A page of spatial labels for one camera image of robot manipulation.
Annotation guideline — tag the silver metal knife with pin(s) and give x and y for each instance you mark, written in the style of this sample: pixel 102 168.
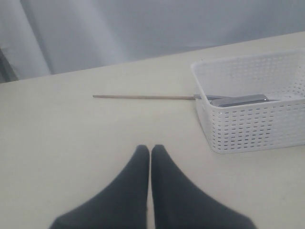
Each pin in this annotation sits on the silver metal knife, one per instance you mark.
pixel 209 97

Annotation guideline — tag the silver metal cup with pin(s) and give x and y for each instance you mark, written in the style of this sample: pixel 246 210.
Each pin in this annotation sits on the silver metal cup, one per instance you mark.
pixel 240 100

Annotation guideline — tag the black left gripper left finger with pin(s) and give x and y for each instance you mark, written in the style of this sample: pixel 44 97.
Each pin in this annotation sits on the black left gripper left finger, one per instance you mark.
pixel 121 205

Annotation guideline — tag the white perforated plastic basket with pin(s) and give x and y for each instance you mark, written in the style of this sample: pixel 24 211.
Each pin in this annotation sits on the white perforated plastic basket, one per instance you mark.
pixel 277 123

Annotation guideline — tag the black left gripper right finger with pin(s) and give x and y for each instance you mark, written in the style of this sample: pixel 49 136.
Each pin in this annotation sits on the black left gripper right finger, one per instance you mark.
pixel 180 204

